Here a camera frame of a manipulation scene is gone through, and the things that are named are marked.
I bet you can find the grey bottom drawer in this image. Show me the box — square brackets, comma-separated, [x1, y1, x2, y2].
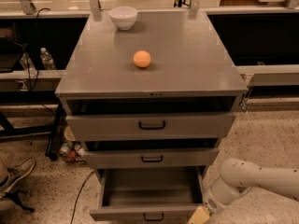
[90, 167, 203, 222]

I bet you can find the grey drawer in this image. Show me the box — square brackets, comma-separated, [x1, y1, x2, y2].
[84, 148, 219, 169]
[90, 167, 203, 222]
[66, 112, 235, 141]

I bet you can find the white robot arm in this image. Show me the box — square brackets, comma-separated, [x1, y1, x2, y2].
[187, 158, 299, 224]

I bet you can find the grey middle drawer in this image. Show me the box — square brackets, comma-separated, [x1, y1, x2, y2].
[84, 148, 219, 169]

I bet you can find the grey metal drawer cabinet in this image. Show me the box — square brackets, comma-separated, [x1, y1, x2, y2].
[54, 9, 249, 185]

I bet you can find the grey top drawer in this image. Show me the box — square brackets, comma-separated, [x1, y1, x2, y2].
[66, 112, 235, 141]

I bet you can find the clutter of small floor items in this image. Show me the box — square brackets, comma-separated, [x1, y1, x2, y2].
[59, 126, 85, 162]

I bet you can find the black metal table leg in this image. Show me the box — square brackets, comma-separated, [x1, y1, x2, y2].
[45, 105, 64, 161]

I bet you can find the orange ball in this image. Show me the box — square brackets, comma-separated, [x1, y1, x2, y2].
[133, 50, 151, 68]

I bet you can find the black chair base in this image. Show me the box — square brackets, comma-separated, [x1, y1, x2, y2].
[4, 190, 35, 213]

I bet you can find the grey sneaker shoe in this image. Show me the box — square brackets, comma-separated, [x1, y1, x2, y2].
[0, 158, 36, 193]

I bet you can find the white ceramic bowl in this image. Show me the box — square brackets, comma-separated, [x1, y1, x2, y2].
[108, 7, 138, 30]

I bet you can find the clear plastic water bottle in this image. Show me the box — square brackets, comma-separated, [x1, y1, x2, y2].
[40, 48, 56, 70]

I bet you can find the black floor cable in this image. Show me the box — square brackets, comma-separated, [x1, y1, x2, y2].
[69, 170, 95, 224]

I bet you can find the black hanging cable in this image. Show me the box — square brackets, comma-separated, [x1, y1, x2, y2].
[13, 7, 51, 91]

